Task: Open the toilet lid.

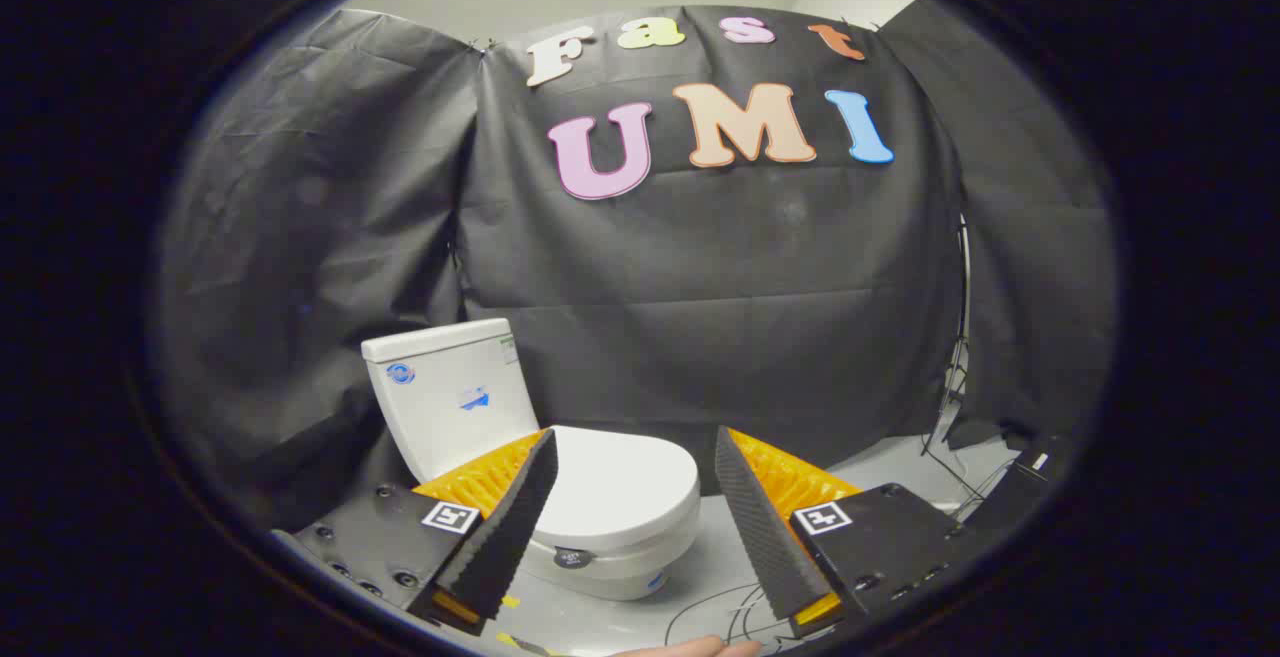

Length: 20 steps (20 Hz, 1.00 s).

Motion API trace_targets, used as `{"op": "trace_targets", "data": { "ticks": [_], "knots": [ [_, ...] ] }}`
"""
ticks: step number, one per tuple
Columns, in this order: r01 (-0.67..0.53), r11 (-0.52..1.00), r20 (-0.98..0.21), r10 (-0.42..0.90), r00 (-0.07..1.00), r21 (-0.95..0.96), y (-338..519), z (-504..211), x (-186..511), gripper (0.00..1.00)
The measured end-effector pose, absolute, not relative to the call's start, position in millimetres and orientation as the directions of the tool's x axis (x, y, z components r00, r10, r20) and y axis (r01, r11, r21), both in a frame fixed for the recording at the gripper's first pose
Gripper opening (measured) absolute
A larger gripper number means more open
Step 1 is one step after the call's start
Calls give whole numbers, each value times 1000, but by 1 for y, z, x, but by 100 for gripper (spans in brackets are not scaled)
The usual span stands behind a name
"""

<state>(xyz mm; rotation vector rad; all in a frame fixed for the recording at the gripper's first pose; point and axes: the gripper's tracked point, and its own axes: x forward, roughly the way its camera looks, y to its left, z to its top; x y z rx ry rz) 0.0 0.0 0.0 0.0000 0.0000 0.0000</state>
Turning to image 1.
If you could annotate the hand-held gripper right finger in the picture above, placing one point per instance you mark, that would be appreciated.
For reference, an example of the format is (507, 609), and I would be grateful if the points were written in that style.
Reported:
(765, 537)

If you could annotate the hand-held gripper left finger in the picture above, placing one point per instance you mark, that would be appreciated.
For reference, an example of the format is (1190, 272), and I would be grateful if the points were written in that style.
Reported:
(500, 547)

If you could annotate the white toilet lid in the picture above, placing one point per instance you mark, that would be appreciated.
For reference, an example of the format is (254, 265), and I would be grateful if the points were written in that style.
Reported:
(625, 487)

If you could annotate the white toilet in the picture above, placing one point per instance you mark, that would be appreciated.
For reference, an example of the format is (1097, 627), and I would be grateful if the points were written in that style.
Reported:
(450, 407)

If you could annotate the black backdrop cloth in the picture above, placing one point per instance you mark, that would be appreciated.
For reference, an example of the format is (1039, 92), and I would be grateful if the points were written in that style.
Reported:
(700, 287)

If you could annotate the black box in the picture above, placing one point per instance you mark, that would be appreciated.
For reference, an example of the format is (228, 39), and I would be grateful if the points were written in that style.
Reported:
(1025, 487)

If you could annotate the thin black metal stand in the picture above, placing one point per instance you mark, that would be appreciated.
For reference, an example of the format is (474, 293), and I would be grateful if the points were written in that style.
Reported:
(964, 337)

